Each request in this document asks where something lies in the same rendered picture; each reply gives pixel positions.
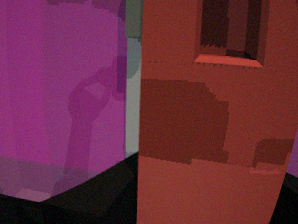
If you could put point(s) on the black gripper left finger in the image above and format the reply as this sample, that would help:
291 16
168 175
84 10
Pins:
109 198

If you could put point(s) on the grey flat plate with corner brackets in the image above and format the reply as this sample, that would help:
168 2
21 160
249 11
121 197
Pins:
133 33

